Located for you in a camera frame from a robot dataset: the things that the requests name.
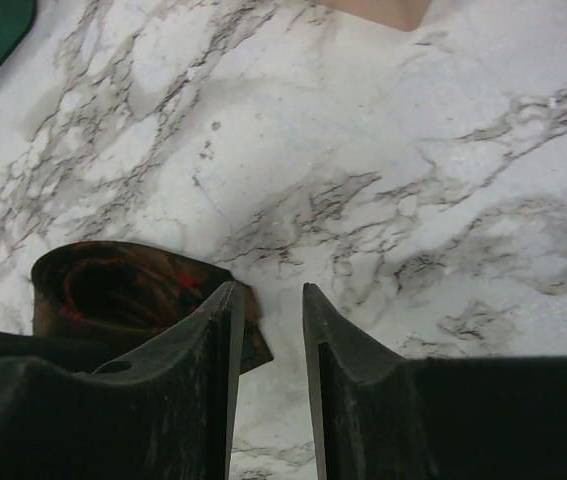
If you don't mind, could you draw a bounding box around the brown red patterned tie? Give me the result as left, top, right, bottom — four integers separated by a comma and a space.
30, 240, 275, 376

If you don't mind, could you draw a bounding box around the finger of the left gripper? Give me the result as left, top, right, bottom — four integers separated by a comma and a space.
0, 332, 128, 370

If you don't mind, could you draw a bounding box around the peach desk organizer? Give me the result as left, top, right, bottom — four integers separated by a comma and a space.
316, 0, 432, 32

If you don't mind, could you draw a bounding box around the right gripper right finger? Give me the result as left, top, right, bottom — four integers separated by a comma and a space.
303, 284, 567, 479

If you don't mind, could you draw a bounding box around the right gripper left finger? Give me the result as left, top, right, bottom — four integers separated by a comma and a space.
0, 283, 244, 479

